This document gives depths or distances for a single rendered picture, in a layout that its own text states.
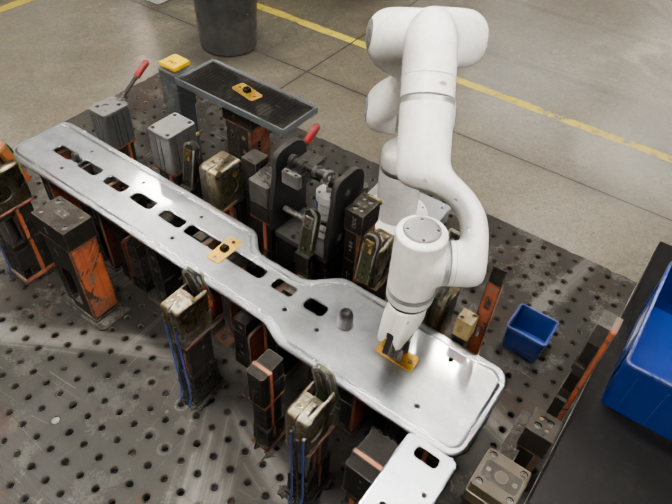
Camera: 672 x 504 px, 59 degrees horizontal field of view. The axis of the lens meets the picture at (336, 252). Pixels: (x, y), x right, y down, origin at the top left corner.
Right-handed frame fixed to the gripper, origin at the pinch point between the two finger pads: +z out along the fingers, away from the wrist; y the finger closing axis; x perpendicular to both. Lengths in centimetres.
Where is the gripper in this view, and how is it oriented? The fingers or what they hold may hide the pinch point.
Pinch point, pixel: (398, 347)
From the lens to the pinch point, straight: 118.5
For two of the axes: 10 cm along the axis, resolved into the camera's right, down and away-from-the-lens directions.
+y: -5.9, 5.6, -5.8
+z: -0.4, 7.0, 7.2
